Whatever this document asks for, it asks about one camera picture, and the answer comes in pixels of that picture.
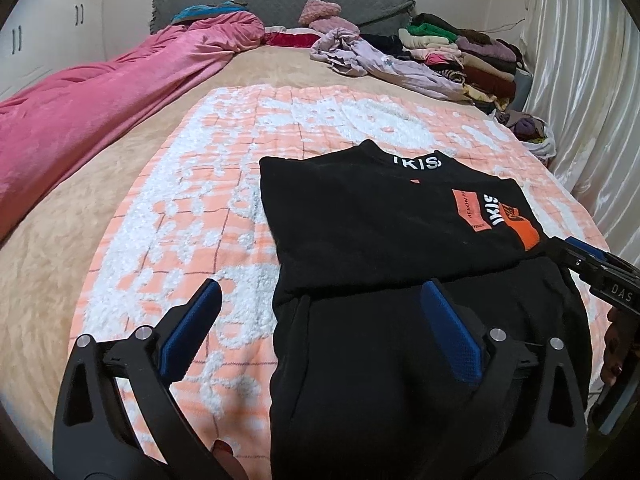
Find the person's right hand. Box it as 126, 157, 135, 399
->
601, 306, 634, 389

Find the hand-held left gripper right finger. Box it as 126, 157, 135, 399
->
419, 280, 587, 480

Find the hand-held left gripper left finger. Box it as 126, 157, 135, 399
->
51, 279, 236, 480

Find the grey cushion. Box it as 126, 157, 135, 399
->
512, 67, 534, 112

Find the black sweatshirt with orange cuffs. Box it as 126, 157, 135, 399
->
260, 140, 593, 480

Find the black cable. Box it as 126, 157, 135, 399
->
489, 16, 527, 34

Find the person's left hand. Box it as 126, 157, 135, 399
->
210, 439, 252, 480

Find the stack of folded clothes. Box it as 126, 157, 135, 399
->
360, 12, 526, 112

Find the white satin curtain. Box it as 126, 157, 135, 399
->
519, 0, 640, 273

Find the pink knit hat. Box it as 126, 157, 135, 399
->
298, 0, 342, 26

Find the orange white checkered blanket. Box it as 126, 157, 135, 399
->
70, 85, 613, 467

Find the white bag of clothes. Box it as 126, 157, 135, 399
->
492, 107, 557, 162

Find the beige bed sheet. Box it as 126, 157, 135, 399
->
0, 42, 501, 403

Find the red velvet cloth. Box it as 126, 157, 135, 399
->
263, 29, 321, 50

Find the pink quilt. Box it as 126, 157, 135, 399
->
0, 10, 266, 243

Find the blue cloth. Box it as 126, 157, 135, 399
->
172, 1, 249, 24

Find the grey padded headboard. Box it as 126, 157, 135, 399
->
150, 0, 417, 36

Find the lilac crumpled garment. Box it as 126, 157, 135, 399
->
310, 29, 467, 102

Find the white wardrobe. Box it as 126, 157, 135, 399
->
0, 0, 107, 103

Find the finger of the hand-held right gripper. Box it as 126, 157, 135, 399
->
564, 236, 621, 271
545, 240, 593, 286

